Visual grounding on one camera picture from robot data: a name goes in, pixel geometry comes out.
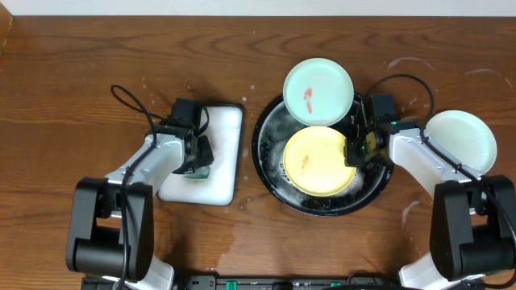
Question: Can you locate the green sponge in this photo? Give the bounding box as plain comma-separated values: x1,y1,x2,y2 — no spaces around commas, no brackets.
185,166,210,180

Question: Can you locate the yellow plate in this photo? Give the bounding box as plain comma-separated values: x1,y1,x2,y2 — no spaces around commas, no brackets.
283,126,356,197

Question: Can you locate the light green plate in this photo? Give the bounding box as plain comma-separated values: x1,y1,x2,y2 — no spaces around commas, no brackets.
426,110,497,173
282,58,354,126

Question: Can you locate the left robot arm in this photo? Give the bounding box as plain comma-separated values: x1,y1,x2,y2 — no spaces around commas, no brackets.
65,127,214,289

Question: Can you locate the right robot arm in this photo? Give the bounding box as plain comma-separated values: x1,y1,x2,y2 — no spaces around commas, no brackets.
344,121,515,289

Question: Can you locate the black rectangular foam tray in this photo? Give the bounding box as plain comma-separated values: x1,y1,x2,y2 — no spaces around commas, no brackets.
157,104,243,206

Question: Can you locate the round black tray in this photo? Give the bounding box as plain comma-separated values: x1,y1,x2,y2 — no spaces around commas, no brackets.
252,95,394,217

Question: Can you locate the left black cable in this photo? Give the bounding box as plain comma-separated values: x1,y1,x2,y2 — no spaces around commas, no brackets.
110,84,210,290

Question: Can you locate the black cable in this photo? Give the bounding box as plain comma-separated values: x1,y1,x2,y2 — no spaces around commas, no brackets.
110,84,210,290
362,73,516,290

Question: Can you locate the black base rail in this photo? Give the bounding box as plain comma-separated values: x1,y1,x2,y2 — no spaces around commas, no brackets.
80,274,400,290

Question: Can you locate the right black cable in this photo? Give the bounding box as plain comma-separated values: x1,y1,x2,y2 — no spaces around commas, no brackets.
362,73,516,290

